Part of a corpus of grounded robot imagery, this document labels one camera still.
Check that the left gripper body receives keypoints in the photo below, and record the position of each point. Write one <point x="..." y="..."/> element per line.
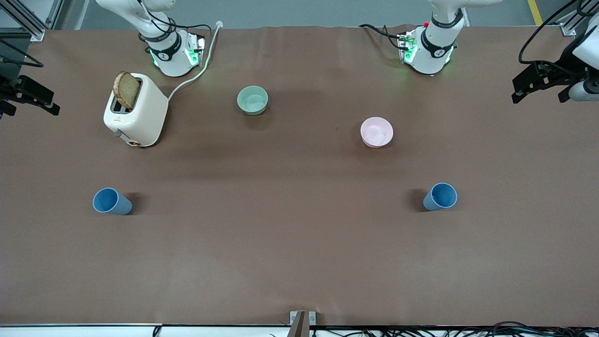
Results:
<point x="563" y="67"/>

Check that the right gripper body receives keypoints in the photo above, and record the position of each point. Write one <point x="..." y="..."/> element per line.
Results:
<point x="10" y="90"/>

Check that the blue plastic cup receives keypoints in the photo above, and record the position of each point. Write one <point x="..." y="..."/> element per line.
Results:
<point x="112" y="202"/>
<point x="441" y="196"/>

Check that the left arm base connector plate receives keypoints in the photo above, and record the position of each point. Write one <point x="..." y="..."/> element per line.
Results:
<point x="407" y="47"/>

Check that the right arm base connector plate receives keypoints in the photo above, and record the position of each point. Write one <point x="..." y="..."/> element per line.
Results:
<point x="194" y="49"/>

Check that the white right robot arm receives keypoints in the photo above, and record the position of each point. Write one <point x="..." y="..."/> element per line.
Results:
<point x="164" y="62"/>

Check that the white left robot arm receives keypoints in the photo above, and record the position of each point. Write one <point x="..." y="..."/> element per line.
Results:
<point x="431" y="58"/>

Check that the brown bread slice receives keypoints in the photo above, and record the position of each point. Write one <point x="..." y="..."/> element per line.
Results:
<point x="126" y="90"/>

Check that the cream white toaster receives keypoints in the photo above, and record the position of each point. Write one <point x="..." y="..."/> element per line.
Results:
<point x="142" y="117"/>

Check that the pink bowl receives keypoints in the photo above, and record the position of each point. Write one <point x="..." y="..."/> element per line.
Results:
<point x="376" y="132"/>

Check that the green bowl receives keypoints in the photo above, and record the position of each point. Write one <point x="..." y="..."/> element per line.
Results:
<point x="252" y="100"/>

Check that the brown table cover mat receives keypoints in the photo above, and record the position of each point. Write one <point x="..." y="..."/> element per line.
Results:
<point x="290" y="252"/>

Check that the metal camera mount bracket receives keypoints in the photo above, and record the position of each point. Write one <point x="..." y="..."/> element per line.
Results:
<point x="302" y="323"/>

